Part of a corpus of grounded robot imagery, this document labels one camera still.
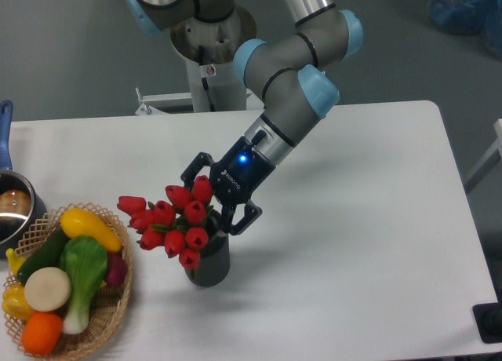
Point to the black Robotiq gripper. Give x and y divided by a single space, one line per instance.
234 179

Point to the red tulip bouquet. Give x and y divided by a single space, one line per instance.
179 224

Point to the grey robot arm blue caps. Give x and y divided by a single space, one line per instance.
287 77

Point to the dark grey ribbed vase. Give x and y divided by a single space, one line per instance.
215 261

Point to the purple red radish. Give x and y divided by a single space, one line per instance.
116 270

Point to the yellow squash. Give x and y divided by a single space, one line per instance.
77 222

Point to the green bok choy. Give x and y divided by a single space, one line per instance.
84 260

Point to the woven wicker basket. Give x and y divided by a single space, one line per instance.
108 307

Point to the green cucumber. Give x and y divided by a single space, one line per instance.
47 255

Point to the yellow banana tip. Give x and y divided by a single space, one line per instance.
15 261

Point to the orange fruit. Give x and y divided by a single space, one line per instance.
41 333

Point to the yellow bell pepper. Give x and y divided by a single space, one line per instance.
14 303

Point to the black clamp at table corner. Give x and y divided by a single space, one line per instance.
488 321

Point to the blue plastic bag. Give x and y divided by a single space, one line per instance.
469 17

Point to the white metal base frame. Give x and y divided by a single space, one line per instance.
233 98

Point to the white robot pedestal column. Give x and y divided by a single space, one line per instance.
213 86

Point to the blue handled steel saucepan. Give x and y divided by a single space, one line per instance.
20 204

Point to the white frame at right edge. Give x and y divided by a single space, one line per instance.
486 162

